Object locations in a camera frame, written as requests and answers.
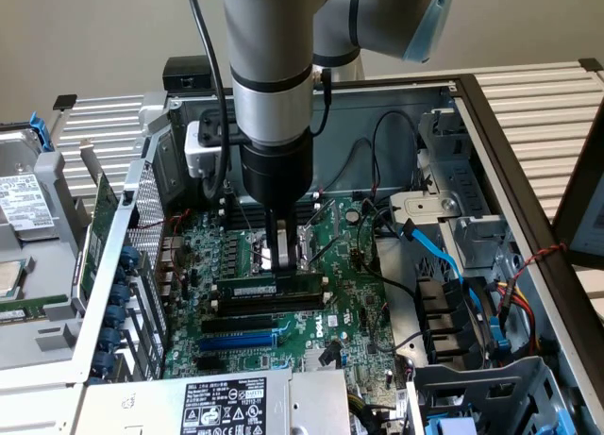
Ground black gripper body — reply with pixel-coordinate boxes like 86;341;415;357
240;130;315;223

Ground black RAM slot white latches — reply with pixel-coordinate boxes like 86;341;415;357
220;209;322;225
218;194;323;210
210;292;329;312
210;275;330;298

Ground CPU socket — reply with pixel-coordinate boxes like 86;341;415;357
243;228;323;278

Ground metal socket cover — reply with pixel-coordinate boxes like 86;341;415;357
301;198;341;266

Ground open metal PC case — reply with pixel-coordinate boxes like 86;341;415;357
70;74;604;435

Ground green motherboard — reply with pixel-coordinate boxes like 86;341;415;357
162;194;411;398

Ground long black expansion slot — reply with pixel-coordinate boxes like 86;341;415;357
201;313;275;335

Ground metal rear port block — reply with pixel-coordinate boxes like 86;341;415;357
159;235;184;300

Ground long blue expansion slot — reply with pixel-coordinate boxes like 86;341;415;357
198;332;277;354

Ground small silver heat sink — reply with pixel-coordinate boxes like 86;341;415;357
303;347;334;373

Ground black box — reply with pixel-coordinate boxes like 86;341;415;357
162;56;219;94

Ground black fan shroud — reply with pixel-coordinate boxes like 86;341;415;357
413;275;499;366

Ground green graphics card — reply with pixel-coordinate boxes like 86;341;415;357
70;140;123;311

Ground metal disk bay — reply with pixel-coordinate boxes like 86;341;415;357
416;108;514;272

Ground silver power supply with label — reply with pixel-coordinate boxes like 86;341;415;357
83;362;351;435

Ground grey parts rack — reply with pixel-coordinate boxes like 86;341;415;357
0;118;98;373

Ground grey metal drive cage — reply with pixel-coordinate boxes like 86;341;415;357
406;355;589;435

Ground blue plastic clip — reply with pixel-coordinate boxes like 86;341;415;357
487;315;512;360

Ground blue plastic drive latch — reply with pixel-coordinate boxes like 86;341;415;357
423;415;482;435

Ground silver hard disk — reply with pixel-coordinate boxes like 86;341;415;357
0;128;61;243

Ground silver CPU chip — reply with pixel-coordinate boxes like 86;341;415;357
0;259;25;298

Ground dark framed side panel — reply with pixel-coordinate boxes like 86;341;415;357
550;137;604;272

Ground long black wire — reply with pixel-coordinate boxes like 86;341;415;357
356;197;419;297

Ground red and black wire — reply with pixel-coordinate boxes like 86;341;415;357
318;137;378;195

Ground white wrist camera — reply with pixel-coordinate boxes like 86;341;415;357
185;120;228;179

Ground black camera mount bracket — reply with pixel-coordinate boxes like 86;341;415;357
197;107;244;149

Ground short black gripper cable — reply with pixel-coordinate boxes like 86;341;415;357
309;66;334;138

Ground thin red wire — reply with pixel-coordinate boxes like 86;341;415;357
164;208;195;236

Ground black looped wire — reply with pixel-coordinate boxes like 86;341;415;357
370;109;423;205

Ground light blue data wire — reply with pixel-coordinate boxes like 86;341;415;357
397;219;478;323

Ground silver metal bracket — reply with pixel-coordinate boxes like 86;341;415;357
388;191;462;225

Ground thick black camera cable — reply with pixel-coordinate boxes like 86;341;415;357
185;0;233;201

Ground coloured power wire bundle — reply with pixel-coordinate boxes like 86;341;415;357
493;277;544;356

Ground blue disk caddy handle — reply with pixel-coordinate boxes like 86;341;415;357
27;111;54;154

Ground red black twisted wire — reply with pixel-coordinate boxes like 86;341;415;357
522;242;567;267

